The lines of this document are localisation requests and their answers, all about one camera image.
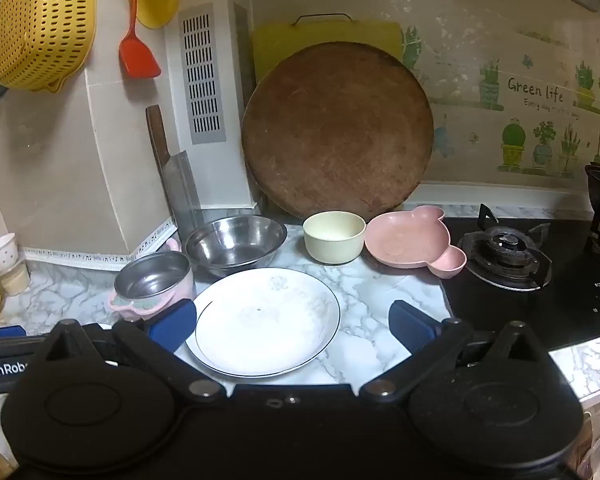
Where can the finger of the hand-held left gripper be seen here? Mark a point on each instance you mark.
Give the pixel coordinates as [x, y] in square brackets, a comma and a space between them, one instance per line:
[2, 332]

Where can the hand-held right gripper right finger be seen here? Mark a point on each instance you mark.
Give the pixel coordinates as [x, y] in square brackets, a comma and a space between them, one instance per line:
[411, 325]

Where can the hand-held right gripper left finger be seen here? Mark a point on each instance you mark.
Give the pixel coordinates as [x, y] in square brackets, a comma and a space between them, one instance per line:
[172, 322]

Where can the pink bear-shaped plate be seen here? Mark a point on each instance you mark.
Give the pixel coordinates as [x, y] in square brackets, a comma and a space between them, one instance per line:
[405, 242]

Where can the white plate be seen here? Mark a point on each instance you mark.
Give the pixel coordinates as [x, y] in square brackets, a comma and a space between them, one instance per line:
[265, 325]

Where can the large steel bowl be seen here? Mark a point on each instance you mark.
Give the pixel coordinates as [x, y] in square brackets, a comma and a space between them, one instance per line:
[235, 245]

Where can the cream bowl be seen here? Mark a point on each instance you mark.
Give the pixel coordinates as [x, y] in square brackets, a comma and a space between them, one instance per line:
[332, 247]

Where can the clear plastic container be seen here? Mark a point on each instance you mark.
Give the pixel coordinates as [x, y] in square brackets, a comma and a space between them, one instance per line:
[15, 280]

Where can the black glass gas stove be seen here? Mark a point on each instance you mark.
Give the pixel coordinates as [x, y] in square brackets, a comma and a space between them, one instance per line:
[505, 310]

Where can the white patterned trim strip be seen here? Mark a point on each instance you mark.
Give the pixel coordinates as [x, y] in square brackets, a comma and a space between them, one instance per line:
[80, 256]

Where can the gas burner with grate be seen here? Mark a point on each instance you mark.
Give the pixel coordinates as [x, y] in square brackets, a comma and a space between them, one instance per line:
[505, 255]

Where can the round wooden cutting board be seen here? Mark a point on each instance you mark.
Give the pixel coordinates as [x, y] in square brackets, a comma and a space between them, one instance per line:
[337, 135]

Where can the grey vent grille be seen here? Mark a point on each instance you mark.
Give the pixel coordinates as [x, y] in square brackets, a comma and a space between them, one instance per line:
[202, 75]

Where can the red spatula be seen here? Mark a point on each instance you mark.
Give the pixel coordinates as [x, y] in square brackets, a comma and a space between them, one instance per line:
[139, 55]

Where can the yellow cutting board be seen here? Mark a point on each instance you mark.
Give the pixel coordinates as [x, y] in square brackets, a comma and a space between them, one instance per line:
[275, 45]

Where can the yellow plastic colander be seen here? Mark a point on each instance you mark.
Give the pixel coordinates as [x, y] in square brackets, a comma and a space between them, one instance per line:
[40, 20]

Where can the cactus wall sticker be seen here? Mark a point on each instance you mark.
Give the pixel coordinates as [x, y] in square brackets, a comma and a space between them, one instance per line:
[535, 90]

